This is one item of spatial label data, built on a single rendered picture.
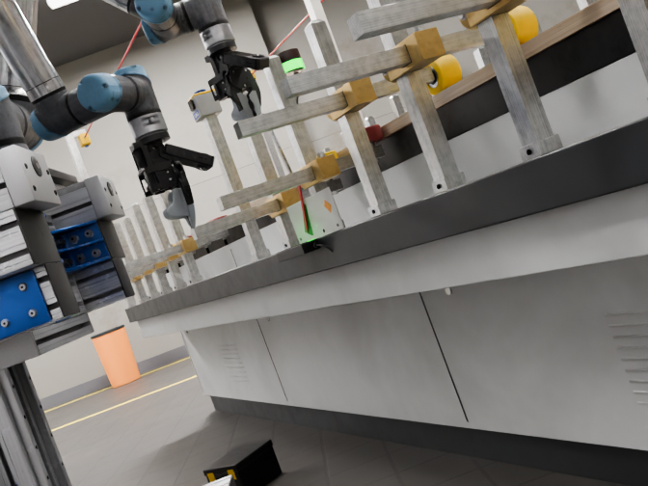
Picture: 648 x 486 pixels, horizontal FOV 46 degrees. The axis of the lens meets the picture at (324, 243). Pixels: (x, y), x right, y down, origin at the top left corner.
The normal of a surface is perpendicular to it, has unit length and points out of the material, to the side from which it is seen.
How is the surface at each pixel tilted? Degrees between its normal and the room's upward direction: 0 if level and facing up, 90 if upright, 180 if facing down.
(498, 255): 90
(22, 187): 90
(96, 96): 90
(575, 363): 90
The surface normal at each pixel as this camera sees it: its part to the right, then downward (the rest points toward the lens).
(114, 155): 0.04, 0.00
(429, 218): -0.84, 0.32
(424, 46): 0.41, -0.15
